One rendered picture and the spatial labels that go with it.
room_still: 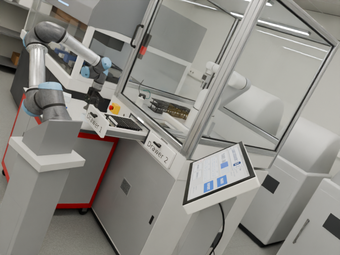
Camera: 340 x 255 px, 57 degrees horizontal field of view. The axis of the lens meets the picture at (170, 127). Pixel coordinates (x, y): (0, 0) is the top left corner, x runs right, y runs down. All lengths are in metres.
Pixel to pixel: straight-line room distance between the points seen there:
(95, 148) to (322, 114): 3.49
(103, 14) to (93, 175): 1.30
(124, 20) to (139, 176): 1.37
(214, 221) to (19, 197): 1.01
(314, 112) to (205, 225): 3.70
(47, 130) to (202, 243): 0.91
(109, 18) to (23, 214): 1.69
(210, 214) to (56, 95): 0.96
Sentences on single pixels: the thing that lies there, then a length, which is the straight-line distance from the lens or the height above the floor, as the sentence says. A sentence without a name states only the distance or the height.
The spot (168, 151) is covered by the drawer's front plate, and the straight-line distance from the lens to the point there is 1.95.
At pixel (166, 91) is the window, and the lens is 2.11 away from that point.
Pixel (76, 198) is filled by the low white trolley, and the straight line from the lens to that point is 2.54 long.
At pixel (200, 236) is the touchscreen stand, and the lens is 1.56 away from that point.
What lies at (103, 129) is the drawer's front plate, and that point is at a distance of 1.97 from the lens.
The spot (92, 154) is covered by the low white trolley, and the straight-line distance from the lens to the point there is 2.35.
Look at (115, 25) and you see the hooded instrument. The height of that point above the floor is 1.45.
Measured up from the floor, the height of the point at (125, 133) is 0.87.
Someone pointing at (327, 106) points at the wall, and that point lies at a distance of 4.96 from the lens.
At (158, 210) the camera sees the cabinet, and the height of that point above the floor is 0.55.
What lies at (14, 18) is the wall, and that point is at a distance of 6.09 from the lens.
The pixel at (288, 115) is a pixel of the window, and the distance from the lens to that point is 2.45.
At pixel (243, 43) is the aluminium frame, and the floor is 1.66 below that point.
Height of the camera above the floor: 1.52
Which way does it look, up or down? 14 degrees down
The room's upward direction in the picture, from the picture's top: 24 degrees clockwise
